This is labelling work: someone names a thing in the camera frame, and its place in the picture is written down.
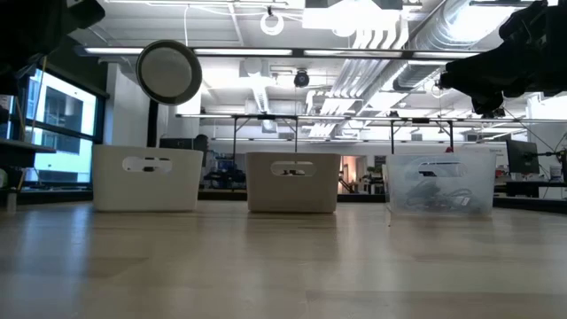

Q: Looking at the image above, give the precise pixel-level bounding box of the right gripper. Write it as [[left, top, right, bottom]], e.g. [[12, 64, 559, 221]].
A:
[[438, 0, 555, 116]]

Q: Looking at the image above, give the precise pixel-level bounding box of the clear plastic bin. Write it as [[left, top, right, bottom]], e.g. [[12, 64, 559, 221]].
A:
[[383, 149, 498, 219]]

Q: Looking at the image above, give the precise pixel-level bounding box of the white plastic bin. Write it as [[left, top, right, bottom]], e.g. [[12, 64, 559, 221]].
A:
[[91, 144, 205, 213]]

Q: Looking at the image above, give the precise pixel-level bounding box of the grey plastic bin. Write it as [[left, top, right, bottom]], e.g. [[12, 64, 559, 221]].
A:
[[245, 152, 342, 214]]

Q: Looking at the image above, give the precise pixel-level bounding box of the white LED light bar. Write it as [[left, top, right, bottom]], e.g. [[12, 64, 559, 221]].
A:
[[411, 51, 483, 59], [83, 47, 145, 56], [193, 48, 294, 57], [304, 49, 403, 58]]

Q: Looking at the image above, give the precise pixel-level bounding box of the black background monitor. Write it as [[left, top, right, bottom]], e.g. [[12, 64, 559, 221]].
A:
[[505, 139, 541, 175]]

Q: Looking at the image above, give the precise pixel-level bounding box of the black desk lamp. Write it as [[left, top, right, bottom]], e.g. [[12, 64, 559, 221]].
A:
[[135, 39, 204, 150]]

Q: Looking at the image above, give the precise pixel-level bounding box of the dark background desk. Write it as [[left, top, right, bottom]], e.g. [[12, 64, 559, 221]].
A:
[[504, 179, 567, 199]]

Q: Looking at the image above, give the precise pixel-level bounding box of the large window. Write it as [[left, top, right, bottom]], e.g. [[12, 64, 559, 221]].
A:
[[0, 66, 106, 187]]

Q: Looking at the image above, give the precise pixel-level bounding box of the black background table frame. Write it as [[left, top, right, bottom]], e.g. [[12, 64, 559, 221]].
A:
[[230, 113, 300, 154], [388, 117, 456, 154]]

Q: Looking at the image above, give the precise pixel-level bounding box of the silver ventilation duct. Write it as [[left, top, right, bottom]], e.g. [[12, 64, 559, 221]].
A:
[[392, 0, 524, 92]]

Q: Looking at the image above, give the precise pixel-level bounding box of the black cable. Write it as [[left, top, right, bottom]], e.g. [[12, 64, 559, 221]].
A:
[[403, 178, 473, 209]]

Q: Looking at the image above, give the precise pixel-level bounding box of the white coiled cable ring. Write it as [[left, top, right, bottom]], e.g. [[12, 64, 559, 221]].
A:
[[260, 11, 285, 37]]

